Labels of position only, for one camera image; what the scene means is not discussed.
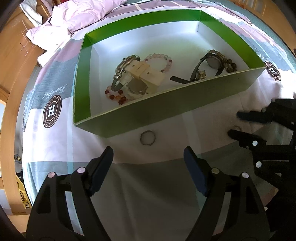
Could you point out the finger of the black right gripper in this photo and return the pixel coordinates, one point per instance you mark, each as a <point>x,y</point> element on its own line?
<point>260,149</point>
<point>281,111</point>

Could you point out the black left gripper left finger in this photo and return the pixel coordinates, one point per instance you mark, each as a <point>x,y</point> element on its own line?
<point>50,219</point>

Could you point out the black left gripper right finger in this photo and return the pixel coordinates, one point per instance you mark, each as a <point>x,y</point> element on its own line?
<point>245,219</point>

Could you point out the plaid patchwork bed sheet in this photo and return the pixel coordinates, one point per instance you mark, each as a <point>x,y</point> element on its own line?
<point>148,193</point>

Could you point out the green cardboard box tray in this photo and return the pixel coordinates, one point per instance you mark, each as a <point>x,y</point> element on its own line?
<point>204,61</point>

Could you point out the wooden bed headboard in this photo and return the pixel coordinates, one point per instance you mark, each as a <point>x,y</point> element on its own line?
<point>18,60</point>

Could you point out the pink crumpled pillow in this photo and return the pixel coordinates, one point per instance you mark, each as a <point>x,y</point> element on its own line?
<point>66,19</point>

